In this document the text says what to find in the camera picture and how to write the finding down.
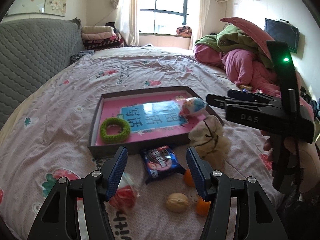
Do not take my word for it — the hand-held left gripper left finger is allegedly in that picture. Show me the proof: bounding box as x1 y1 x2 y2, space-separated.
27 146 128 240

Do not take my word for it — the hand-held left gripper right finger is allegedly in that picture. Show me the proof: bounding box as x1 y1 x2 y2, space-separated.
186 147 289 240

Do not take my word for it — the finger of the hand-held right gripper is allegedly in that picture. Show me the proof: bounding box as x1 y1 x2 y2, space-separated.
206 93 251 110
227 89 282 104

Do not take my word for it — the small orange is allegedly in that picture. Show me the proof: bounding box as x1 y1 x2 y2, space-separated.
196 197 212 217
184 169 195 187

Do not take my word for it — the red and white toy egg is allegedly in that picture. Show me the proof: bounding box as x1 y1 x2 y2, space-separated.
109 172 140 213

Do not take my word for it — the blue and white toy egg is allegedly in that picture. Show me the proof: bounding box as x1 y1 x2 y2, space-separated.
180 97 207 117

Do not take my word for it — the walnut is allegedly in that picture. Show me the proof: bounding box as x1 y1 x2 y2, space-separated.
166 192 189 213

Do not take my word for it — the brown cardboard box tray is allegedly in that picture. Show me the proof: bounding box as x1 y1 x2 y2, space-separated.
87 86 225 159

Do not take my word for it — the beige plush toy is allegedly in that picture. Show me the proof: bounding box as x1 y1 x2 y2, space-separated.
188 115 232 159

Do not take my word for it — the person's right hand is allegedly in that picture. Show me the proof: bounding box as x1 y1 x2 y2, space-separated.
263 135 320 193

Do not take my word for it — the pink quilt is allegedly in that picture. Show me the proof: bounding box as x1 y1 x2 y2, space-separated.
194 44 313 117

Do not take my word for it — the blue cookie packet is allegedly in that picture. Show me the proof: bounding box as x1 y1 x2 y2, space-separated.
140 145 187 184

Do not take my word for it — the green blanket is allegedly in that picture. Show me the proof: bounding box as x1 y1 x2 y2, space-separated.
195 29 268 63

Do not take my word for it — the patterned bag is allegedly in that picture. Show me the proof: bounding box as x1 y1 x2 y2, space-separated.
176 26 193 36

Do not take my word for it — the cream curtain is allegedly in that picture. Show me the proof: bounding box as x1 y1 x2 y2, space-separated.
110 0 140 47
189 0 213 50

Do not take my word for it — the window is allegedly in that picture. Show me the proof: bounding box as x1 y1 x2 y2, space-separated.
139 0 191 34

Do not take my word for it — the dark blue patterned cloth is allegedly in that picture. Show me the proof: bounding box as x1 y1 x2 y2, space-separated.
70 50 95 65

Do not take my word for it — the dark checkered folded blanket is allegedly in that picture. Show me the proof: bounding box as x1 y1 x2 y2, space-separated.
82 34 124 51

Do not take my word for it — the black bag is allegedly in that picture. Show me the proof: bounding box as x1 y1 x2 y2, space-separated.
104 22 121 34

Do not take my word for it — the cream folded blanket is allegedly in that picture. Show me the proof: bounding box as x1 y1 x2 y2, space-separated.
81 26 116 35

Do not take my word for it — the grey quilted headboard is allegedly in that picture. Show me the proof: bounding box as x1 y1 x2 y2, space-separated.
0 19 85 130

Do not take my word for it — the green fuzzy ring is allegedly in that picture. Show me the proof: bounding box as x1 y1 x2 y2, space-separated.
100 117 131 144

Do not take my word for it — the black wall television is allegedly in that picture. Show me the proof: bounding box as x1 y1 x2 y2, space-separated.
264 18 300 53

